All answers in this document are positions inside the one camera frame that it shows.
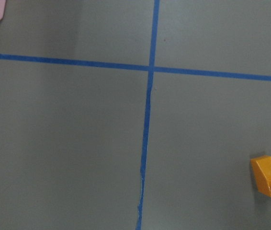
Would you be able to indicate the orange lego block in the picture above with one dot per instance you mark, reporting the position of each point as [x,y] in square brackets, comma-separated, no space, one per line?
[261,167]

